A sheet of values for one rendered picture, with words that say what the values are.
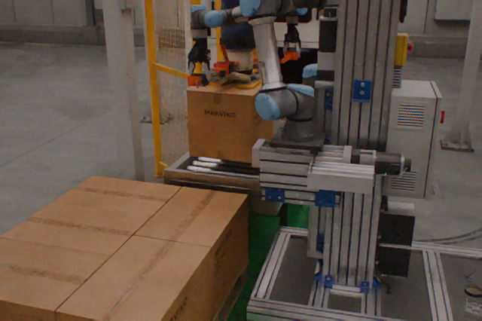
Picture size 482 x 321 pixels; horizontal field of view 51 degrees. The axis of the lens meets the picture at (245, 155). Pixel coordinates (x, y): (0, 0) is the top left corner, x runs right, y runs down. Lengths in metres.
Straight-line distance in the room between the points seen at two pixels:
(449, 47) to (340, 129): 9.22
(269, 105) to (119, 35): 1.97
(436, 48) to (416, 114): 9.20
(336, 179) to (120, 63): 2.20
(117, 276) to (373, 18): 1.51
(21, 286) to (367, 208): 1.54
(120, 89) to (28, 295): 2.05
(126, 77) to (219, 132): 1.15
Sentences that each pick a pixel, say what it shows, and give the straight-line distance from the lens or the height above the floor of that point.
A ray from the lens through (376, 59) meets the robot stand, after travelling 2.27.
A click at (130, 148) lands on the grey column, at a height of 0.45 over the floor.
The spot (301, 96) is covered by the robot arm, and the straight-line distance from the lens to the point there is 2.13.
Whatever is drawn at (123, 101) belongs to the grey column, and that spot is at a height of 0.81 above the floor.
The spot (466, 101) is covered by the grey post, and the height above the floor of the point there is 0.49.
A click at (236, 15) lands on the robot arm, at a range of 2.42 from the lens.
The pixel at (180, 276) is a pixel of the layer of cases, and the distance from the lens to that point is 2.15.
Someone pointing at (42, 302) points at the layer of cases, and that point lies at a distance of 2.14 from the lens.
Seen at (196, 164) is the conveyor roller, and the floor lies 0.54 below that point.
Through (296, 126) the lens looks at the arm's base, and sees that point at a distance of 2.16.
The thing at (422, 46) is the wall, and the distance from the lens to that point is 11.41.
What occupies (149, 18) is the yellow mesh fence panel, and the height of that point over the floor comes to 1.36.
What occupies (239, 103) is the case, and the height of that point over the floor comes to 1.03.
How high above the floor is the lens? 1.73
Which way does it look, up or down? 20 degrees down
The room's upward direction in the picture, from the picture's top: straight up
